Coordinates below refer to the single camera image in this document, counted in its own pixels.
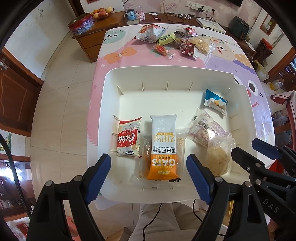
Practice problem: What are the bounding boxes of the woven basket with red lid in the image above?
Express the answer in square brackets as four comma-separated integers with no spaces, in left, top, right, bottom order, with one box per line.
[257,39,273,61]

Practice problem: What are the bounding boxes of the thick black cable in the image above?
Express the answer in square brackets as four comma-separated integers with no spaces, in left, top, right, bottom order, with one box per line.
[0,134,30,216]

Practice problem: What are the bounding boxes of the dark red snack packet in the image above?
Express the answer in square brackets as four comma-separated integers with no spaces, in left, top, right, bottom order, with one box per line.
[181,44,198,57]

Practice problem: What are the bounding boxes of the bowl of fruit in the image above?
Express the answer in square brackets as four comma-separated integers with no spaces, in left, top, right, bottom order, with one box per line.
[89,7,115,19]

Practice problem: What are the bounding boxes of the white red bread bag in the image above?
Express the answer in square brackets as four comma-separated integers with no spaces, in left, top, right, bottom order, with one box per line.
[135,23,169,43]

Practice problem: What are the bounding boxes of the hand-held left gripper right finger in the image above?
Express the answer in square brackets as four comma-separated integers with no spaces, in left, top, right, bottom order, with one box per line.
[186,154,273,241]

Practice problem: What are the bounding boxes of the thin black cable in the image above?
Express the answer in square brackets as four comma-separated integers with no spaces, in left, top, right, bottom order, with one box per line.
[142,204,162,241]

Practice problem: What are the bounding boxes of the red round tin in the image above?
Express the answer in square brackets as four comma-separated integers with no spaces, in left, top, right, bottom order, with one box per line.
[68,13,95,35]

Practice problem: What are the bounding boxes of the dark air fryer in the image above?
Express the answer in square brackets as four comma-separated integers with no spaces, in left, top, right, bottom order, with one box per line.
[231,16,251,39]

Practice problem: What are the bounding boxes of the white wall socket panel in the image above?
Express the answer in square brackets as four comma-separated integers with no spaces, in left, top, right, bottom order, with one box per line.
[186,0,214,12]

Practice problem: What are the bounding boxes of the small orange red candy packet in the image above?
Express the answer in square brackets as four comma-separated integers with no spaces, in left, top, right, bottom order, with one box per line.
[154,44,170,56]

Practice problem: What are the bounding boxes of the red white cookie packet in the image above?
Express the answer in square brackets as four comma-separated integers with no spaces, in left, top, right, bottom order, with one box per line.
[116,116,142,158]

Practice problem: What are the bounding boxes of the white plastic tray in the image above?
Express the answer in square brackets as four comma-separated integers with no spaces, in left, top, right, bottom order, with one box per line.
[87,66,276,202]

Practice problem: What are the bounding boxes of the person's beige trousers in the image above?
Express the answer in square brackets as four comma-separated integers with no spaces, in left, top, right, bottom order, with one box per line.
[127,203,208,241]

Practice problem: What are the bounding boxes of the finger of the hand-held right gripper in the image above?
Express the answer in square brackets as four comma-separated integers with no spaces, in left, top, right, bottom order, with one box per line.
[252,138,296,160]
[231,147,266,183]

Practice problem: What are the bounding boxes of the yellow oil bottle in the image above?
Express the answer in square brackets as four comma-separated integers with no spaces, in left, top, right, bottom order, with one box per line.
[269,79,284,91]

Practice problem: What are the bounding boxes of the wooden drawer cabinet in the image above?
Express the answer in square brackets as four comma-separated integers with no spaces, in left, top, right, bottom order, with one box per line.
[72,10,125,63]

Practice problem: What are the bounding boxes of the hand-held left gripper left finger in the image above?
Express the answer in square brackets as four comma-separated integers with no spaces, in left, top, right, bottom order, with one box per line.
[28,153,111,241]

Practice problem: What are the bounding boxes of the green snack packet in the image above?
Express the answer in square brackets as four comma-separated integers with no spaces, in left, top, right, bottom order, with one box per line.
[157,32,176,45]

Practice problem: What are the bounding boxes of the bag of yellow puffed snacks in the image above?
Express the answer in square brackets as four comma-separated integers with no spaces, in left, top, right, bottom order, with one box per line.
[190,36,216,55]

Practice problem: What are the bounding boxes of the orange white oat bar packet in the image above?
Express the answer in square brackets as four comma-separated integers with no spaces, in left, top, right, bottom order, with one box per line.
[147,114,181,181]

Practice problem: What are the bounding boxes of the long wooden media cabinet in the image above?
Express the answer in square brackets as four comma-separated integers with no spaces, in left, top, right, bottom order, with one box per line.
[124,10,257,56]

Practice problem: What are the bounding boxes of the white set-top box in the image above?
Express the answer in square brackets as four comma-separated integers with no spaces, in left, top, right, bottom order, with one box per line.
[196,17,226,33]

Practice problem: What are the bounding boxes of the wooden framed wall niche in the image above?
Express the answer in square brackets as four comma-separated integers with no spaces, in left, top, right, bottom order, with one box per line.
[260,17,277,35]

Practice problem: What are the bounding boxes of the clear labelled pastry packet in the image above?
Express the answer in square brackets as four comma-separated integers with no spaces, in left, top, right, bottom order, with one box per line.
[186,108,232,146]

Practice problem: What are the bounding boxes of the brown wooden door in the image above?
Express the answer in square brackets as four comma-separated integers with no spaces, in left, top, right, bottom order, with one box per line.
[0,47,44,137]

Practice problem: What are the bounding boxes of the clear bag of pale noodles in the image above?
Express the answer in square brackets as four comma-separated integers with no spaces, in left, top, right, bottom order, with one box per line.
[206,137,236,175]

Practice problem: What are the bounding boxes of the blue white small snack packet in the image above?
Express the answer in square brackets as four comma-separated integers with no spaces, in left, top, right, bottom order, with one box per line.
[203,89,228,116]

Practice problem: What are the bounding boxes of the clear box of yellow pastries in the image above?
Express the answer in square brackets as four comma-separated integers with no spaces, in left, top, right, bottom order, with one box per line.
[134,131,188,186]

